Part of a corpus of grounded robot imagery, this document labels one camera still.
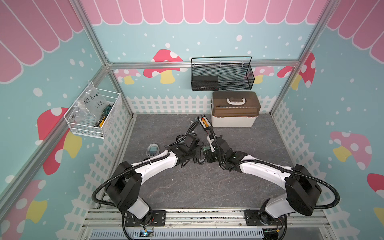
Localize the clear plastic labelled bag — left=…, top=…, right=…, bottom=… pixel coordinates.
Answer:
left=73, top=84, right=109, bottom=121

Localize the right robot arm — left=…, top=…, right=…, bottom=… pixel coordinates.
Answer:
left=206, top=134, right=341, bottom=225

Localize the black box in basket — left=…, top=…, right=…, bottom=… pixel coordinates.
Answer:
left=191, top=76, right=219, bottom=92

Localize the black mesh wall basket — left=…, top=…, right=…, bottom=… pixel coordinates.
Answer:
left=191, top=56, right=255, bottom=91

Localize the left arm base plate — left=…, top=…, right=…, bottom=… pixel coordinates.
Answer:
left=123, top=210, right=167, bottom=228

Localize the green circuit board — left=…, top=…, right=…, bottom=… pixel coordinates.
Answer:
left=139, top=230, right=154, bottom=238

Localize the black orange battery pack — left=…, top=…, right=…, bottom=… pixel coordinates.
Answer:
left=197, top=115, right=212, bottom=131

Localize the black round pouch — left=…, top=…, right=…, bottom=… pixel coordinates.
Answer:
left=194, top=148, right=207, bottom=165

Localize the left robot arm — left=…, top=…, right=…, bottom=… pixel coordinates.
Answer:
left=92, top=134, right=204, bottom=220

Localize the brown lidded storage box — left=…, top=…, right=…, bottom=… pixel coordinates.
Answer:
left=211, top=91, right=261, bottom=128

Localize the white wire wall basket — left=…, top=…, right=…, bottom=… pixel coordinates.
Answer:
left=64, top=83, right=122, bottom=139

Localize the green yellow tool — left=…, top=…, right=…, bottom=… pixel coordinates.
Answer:
left=94, top=105, right=113, bottom=128

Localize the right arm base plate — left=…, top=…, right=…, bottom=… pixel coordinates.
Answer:
left=244, top=209, right=285, bottom=227

